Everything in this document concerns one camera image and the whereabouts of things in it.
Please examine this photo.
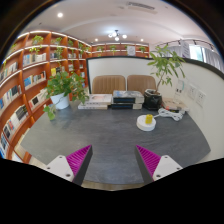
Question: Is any ceiling chandelier lamp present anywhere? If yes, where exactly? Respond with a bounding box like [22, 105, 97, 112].
[108, 30, 127, 41]

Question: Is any orange wooden bookshelf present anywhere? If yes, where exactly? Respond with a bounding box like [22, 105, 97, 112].
[0, 30, 149, 163]

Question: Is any right tan chair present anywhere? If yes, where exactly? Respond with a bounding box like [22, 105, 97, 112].
[127, 75, 156, 93]

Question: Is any white power cable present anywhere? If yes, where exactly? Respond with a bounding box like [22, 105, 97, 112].
[152, 107, 185, 122]

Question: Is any yellow cylindrical plug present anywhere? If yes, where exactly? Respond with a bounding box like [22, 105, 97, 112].
[145, 114, 153, 124]

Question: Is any tan chair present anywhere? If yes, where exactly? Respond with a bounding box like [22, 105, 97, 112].
[92, 75, 126, 94]
[127, 75, 156, 93]

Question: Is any white round charger base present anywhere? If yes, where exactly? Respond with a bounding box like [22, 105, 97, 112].
[136, 115, 156, 131]

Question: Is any left tan chair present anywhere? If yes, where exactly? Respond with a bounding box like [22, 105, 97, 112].
[92, 75, 126, 94]

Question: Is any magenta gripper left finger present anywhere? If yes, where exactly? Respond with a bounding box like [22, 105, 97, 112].
[46, 145, 93, 186]

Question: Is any white wall socket plate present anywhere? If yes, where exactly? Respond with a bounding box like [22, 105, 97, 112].
[196, 90, 206, 106]

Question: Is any right stack of dark books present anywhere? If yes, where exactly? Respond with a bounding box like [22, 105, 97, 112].
[111, 90, 144, 109]

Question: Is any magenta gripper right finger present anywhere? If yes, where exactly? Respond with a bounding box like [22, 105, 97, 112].
[135, 145, 182, 185]

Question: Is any tall plant in black pot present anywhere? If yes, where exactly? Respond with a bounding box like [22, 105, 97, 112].
[143, 45, 185, 110]

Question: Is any white power strip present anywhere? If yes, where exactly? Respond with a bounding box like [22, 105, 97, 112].
[162, 100, 189, 111]

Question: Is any left stack of white books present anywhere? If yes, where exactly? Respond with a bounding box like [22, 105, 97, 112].
[78, 94, 112, 109]

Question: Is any leafy plant in white pot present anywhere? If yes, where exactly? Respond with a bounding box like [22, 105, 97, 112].
[43, 71, 89, 120]

